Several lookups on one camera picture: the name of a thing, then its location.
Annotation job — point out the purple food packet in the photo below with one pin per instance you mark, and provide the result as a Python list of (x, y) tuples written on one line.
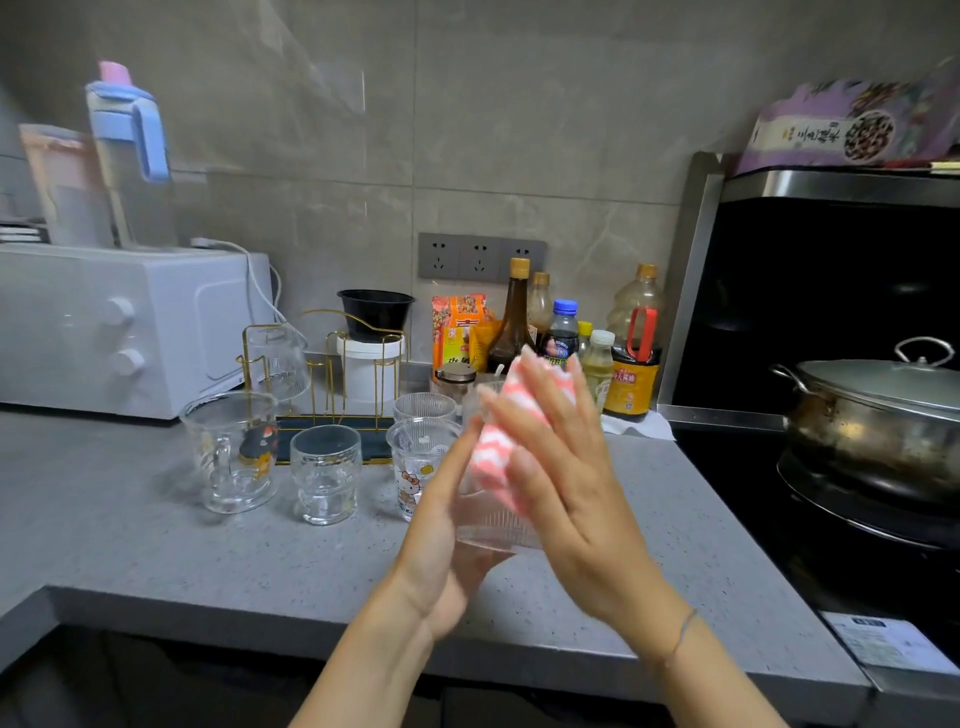
[(802, 135)]

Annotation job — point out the white plastic bucket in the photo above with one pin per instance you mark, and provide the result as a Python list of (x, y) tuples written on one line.
[(367, 371)]

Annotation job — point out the clear container pink lid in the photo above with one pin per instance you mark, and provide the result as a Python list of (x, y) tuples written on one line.
[(67, 202)]

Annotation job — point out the glass spice jar steel lid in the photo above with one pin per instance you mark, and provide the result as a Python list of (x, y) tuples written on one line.
[(455, 375)]

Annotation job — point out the penguin print glass mug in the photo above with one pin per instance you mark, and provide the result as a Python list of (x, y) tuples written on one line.
[(225, 457)]

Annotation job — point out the person's right hand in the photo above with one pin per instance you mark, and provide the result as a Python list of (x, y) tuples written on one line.
[(592, 525)]

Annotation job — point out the stack of flat coasters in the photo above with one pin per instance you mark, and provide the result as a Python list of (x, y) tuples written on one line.
[(22, 232)]

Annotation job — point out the yellow seasoning pouch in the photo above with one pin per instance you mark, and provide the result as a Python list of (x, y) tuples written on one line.
[(484, 345)]

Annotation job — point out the clear bottle brown cap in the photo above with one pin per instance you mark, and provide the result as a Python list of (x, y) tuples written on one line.
[(538, 304)]

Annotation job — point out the short textured glass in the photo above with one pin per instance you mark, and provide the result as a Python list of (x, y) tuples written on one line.
[(325, 480)]

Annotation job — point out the stainless steel pot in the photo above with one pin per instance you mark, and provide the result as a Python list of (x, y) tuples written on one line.
[(877, 450)]

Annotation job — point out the white label sticker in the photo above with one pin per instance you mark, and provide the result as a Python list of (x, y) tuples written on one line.
[(885, 641)]

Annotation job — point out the black plastic bowl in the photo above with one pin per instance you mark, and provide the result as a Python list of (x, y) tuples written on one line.
[(375, 311)]

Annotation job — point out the tall ribbed clear glass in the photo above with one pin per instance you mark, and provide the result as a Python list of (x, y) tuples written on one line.
[(277, 364)]

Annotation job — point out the yellow liquid bottle white cap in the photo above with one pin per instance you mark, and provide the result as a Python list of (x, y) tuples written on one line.
[(600, 375)]

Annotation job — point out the grey wall socket panel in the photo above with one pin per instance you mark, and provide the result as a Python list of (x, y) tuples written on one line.
[(480, 257)]

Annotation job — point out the small bottle yellow cap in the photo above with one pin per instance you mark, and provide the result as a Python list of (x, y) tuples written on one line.
[(584, 330)]

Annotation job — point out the steel pot lid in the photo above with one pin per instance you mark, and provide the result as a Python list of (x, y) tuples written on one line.
[(892, 386)]

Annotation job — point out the pale yellow flat pack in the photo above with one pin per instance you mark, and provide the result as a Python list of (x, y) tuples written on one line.
[(946, 168)]

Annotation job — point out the white paper towel sheet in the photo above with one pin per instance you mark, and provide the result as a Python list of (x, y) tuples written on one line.
[(645, 427)]

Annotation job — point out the white microwave oven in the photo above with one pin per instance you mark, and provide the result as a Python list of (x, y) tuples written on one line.
[(127, 330)]

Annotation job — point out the pink striped cloth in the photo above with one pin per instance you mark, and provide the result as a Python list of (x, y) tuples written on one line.
[(491, 450)]

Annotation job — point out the small ribbed clear glass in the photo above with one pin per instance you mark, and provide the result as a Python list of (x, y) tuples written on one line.
[(424, 405)]

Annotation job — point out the orange seasoning packet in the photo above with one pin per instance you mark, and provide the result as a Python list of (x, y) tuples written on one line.
[(457, 330)]

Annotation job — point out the dark brown glass bottle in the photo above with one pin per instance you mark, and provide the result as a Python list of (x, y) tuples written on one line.
[(511, 341)]

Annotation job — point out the embossed ribbed clear glass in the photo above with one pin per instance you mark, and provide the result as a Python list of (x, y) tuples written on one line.
[(495, 532)]

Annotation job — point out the clear jug blue lid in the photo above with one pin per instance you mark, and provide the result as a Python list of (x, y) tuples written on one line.
[(135, 202)]

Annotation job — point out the cartoon cat print glass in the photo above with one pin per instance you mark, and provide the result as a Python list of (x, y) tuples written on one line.
[(416, 465)]

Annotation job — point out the person's left hand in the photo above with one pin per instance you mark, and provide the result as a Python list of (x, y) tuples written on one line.
[(439, 562)]

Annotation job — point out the dark bottle blue cap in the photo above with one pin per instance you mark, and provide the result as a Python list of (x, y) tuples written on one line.
[(559, 337)]

